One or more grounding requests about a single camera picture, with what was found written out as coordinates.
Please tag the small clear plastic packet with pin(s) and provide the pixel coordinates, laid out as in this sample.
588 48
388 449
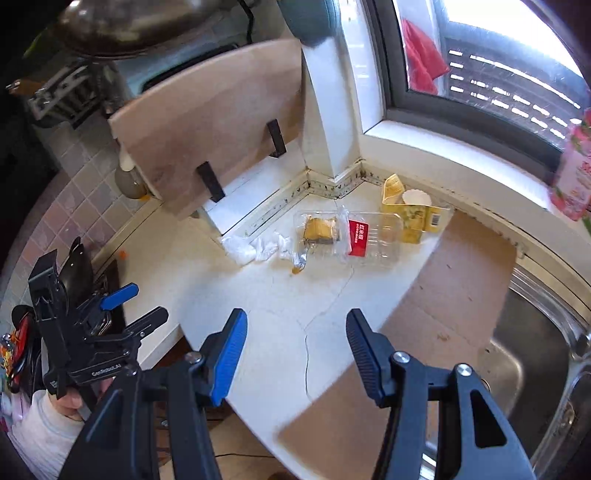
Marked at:
300 261

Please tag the dark window frame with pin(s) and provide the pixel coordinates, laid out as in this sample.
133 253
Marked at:
392 69

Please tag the white paper cake liner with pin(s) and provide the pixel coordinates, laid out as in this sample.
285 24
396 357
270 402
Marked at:
415 198

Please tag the dark round pan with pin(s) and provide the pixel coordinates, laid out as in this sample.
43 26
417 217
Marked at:
138 27

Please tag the stainless steel sink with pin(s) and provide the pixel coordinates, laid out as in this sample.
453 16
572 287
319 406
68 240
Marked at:
521 360

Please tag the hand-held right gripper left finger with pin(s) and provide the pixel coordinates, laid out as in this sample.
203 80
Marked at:
226 355

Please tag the clear plastic clamshell red label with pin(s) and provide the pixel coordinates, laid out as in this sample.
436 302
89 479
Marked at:
383 240

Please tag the clear plastic wrap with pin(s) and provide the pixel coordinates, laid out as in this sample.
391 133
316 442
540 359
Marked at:
244 249

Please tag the yellow carton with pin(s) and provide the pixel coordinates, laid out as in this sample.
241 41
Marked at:
415 221

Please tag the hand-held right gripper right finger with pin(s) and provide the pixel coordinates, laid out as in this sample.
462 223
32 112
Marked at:
364 355

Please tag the red pink packets on sill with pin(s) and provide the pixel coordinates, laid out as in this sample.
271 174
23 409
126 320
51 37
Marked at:
575 175

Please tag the black metal bracket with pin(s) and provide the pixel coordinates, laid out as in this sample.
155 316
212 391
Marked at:
277 138
211 182

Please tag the red cloth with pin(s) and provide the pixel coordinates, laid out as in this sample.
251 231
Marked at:
422 60

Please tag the metal utensil rack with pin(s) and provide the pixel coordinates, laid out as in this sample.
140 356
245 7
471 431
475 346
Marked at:
64 97

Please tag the person's left hand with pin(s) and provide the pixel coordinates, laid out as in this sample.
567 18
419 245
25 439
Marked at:
76 404

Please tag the person's left forearm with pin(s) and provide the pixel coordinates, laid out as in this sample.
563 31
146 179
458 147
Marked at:
41 438

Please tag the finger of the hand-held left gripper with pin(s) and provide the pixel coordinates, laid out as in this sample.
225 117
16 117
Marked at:
147 323
119 296

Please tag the dark teal container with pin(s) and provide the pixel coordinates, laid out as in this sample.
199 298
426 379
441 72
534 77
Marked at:
309 21

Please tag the wooden cutting board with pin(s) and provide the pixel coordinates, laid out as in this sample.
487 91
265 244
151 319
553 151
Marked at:
207 120

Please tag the red and black bundle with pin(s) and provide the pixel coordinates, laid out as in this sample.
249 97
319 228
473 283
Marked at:
18 332

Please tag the clear snack wrapper with cake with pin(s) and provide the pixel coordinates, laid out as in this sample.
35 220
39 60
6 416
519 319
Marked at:
318 228

